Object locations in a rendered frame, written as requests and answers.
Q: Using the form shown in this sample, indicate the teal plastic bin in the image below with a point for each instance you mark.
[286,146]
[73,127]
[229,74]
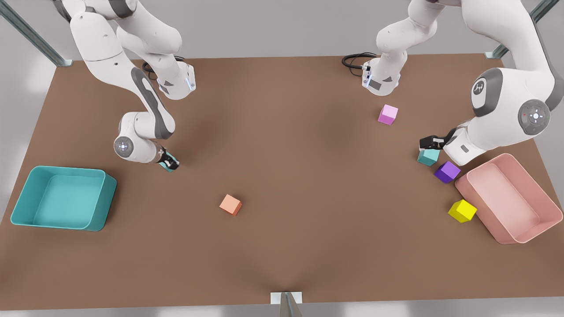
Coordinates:
[64,198]

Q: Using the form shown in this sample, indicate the purple cube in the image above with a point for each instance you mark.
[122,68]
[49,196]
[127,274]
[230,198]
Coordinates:
[447,172]

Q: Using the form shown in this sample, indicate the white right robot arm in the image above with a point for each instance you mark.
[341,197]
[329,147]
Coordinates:
[150,99]

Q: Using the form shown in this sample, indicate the silver frame post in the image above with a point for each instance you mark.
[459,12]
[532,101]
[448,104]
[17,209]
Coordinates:
[33,35]
[288,304]
[522,31]

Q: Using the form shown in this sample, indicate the orange cube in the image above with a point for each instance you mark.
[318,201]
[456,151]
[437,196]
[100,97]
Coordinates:
[230,205]

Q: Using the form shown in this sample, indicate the yellow cube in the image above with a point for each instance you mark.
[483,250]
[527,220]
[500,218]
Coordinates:
[461,211]

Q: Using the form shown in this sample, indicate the pink cube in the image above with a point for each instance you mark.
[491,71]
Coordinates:
[387,115]

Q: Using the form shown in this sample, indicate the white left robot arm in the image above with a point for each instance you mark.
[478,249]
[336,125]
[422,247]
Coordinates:
[506,97]

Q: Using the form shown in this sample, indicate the pink plastic bin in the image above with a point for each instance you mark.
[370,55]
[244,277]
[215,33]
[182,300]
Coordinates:
[509,198]

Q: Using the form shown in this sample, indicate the teal blue cube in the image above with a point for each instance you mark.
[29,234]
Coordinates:
[428,157]

